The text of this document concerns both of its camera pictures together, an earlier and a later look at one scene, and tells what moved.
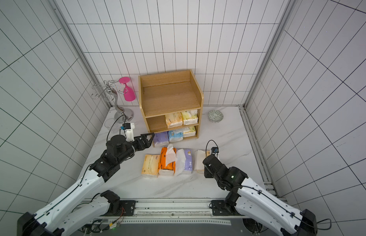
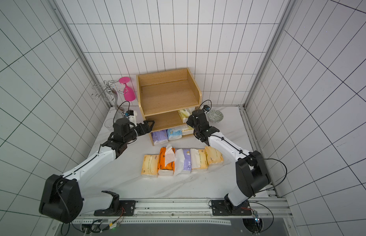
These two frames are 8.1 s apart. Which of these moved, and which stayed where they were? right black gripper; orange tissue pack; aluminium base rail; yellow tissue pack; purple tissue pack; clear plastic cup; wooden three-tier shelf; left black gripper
Moved: left black gripper; right black gripper
Stayed: orange tissue pack; clear plastic cup; aluminium base rail; yellow tissue pack; purple tissue pack; wooden three-tier shelf
